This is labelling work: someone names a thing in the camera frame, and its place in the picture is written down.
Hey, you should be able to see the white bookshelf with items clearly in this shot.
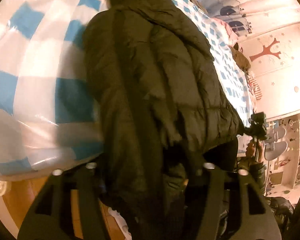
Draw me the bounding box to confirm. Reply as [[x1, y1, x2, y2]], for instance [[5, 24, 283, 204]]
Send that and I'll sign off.
[[267, 113, 300, 191]]

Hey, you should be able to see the blue white checkered bed cover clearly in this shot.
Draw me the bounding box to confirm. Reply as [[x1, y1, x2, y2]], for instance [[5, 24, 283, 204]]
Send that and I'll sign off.
[[0, 0, 256, 181]]

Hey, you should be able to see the brown plush toy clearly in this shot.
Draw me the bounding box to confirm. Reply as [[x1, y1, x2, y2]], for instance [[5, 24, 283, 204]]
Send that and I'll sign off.
[[229, 43, 251, 72]]

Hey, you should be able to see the white standing fan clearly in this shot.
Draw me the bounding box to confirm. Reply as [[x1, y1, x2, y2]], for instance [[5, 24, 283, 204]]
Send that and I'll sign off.
[[264, 127, 288, 192]]

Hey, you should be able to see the person's right hand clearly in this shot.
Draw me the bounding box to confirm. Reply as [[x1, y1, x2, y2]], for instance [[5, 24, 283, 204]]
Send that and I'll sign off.
[[245, 140, 264, 161]]

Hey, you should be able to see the black puffer jacket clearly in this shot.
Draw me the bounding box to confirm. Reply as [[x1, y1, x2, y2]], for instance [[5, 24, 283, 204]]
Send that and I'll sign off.
[[83, 0, 243, 239]]

